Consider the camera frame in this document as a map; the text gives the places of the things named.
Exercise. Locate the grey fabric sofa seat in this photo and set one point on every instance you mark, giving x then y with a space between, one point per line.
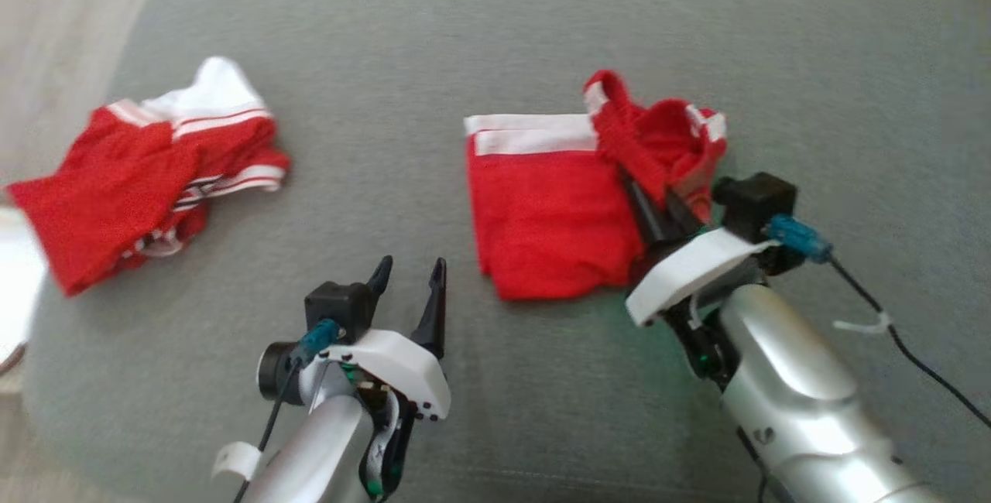
464 39

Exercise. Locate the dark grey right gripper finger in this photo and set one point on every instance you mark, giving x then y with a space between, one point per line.
641 209
683 218

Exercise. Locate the red shorts with white band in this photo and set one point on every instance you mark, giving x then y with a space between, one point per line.
542 217

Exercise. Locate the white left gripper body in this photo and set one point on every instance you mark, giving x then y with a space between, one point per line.
402 367

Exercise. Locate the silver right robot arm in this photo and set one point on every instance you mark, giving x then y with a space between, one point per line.
790 395

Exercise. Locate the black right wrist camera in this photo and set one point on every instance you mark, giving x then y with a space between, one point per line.
755 201

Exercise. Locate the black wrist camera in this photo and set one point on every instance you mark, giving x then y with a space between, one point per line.
755 201
337 309

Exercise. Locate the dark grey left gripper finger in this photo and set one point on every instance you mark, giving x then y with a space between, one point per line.
381 282
435 317

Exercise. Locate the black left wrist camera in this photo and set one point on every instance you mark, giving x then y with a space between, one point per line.
337 309

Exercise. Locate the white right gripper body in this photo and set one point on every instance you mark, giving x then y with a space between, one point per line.
681 275

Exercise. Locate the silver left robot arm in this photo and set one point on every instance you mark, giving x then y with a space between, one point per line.
317 449

